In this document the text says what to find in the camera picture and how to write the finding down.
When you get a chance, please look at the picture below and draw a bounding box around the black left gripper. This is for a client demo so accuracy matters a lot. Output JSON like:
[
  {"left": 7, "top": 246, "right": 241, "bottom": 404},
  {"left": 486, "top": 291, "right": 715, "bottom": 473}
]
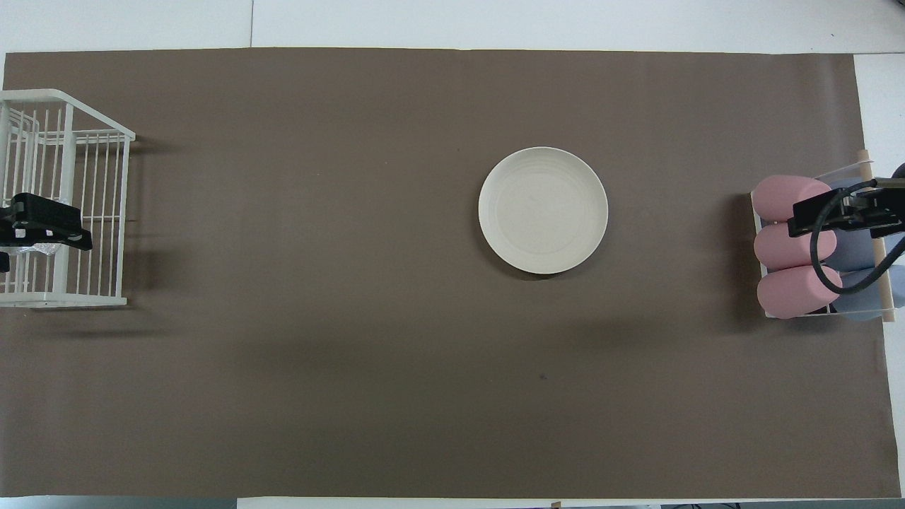
[{"left": 0, "top": 192, "right": 93, "bottom": 274}]

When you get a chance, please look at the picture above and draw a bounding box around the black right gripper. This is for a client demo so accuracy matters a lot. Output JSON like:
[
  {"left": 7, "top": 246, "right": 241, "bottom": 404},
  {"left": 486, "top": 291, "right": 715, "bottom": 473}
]
[{"left": 787, "top": 187, "right": 905, "bottom": 238}]

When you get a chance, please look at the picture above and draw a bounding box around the cream round plate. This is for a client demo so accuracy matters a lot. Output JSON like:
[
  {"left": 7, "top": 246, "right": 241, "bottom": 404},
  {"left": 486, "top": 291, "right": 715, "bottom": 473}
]
[{"left": 478, "top": 146, "right": 609, "bottom": 275}]

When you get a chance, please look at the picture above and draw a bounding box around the pink cup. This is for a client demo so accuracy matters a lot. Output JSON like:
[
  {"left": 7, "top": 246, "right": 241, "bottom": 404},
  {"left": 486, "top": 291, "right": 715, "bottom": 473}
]
[
  {"left": 752, "top": 175, "right": 835, "bottom": 222},
  {"left": 754, "top": 222, "right": 838, "bottom": 271},
  {"left": 757, "top": 265, "right": 843, "bottom": 320}
]

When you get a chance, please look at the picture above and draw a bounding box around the white cup rack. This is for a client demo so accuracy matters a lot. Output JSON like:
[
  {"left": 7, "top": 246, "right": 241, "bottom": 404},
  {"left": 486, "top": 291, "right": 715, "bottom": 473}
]
[{"left": 749, "top": 159, "right": 897, "bottom": 320}]

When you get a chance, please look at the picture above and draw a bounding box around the brown table mat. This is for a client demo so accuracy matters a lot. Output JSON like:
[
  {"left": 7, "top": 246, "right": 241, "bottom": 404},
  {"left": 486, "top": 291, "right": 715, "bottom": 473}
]
[{"left": 0, "top": 47, "right": 902, "bottom": 499}]

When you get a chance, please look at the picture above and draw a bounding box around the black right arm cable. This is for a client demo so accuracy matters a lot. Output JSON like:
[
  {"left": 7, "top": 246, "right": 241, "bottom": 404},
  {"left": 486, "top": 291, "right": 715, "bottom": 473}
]
[{"left": 809, "top": 178, "right": 905, "bottom": 296}]

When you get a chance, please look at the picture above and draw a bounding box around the white wire basket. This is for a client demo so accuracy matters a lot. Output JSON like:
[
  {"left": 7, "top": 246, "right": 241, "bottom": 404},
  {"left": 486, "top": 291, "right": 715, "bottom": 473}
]
[{"left": 0, "top": 88, "right": 136, "bottom": 308}]

